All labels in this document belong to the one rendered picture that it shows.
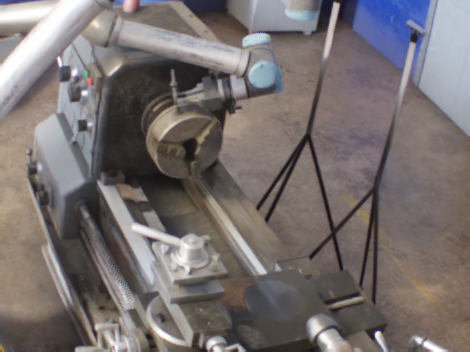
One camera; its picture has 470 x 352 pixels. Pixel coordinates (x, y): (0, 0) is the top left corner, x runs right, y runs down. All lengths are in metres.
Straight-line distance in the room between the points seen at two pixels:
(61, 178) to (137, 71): 0.56
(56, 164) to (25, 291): 0.81
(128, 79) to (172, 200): 0.60
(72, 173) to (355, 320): 1.23
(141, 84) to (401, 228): 2.23
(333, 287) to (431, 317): 1.48
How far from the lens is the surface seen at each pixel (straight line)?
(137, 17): 3.23
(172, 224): 3.13
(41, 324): 3.66
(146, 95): 2.96
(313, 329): 2.23
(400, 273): 4.39
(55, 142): 3.37
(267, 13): 6.50
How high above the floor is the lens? 2.61
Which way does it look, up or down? 33 degrees down
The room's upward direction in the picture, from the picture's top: 12 degrees clockwise
